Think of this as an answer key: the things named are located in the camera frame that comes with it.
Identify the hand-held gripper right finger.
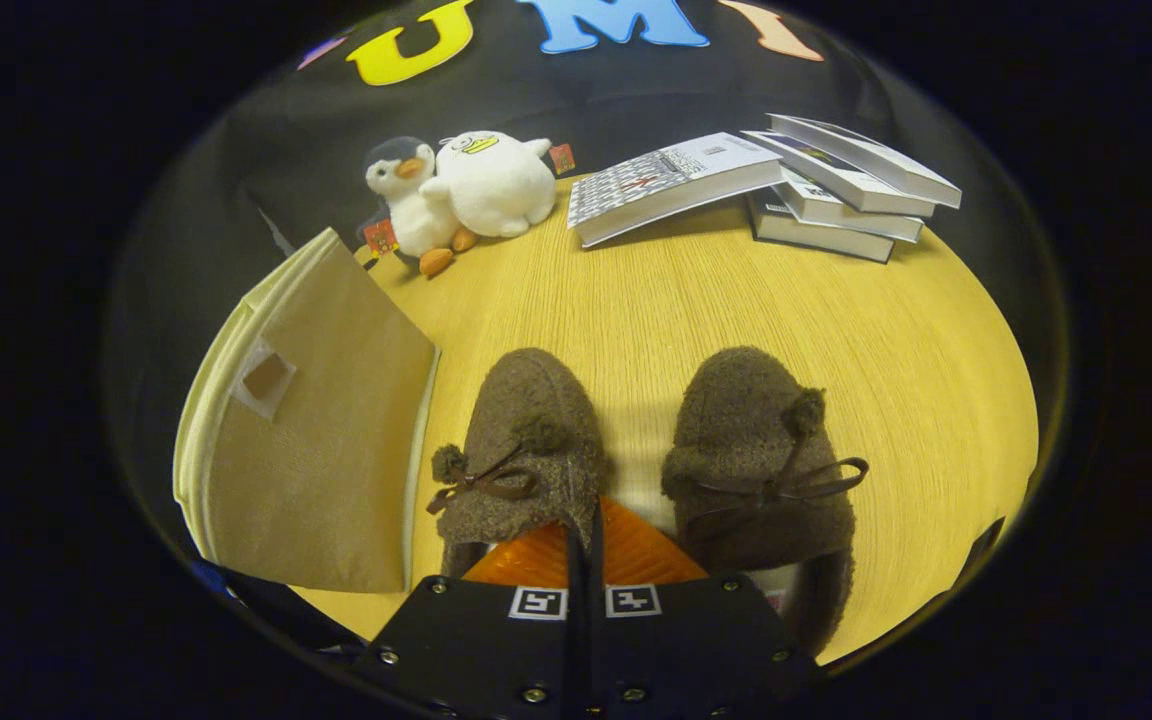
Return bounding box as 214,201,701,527
591,497,822,720

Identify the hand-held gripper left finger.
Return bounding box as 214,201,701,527
356,497,587,720

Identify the brown fuzzy slipper shoe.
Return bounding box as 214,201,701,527
426,347,609,581
661,346,870,658

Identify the beige fabric storage box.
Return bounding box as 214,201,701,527
173,228,440,594

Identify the dark cover book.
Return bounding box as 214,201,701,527
748,188,897,264

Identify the grey white penguin plush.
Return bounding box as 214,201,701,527
356,137,479,278

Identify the white book with black print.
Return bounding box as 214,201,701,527
781,165,925,244

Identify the white duck plush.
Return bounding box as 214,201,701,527
419,131,577,239

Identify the white book with patterned cover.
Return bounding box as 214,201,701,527
567,132,787,249

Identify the white book with dark picture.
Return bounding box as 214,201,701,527
766,113,963,209

